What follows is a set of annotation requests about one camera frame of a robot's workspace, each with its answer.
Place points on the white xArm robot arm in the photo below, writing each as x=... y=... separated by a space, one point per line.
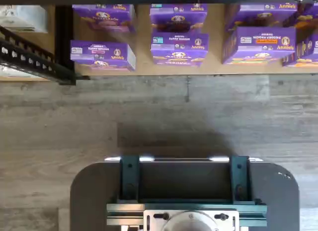
x=190 y=222

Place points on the wooden shelf board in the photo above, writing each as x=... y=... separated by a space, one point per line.
x=215 y=42

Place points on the purple Annie's box orange label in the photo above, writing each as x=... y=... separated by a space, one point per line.
x=261 y=42

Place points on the black shelf side beam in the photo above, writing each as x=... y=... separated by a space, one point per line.
x=64 y=29

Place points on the shiny metal bar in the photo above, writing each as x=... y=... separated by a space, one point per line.
x=183 y=159

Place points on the silver robot mounting plate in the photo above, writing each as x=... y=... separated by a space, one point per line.
x=154 y=219

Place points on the white black-patterned carton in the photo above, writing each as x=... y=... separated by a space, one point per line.
x=22 y=17

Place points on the teal aluminium frame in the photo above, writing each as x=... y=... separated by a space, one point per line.
x=129 y=181

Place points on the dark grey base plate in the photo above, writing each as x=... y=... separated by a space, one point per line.
x=94 y=191

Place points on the black perforated shelf post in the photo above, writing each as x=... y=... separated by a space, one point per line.
x=37 y=64
x=24 y=43

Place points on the black shelf upright frame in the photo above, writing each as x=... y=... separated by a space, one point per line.
x=51 y=22

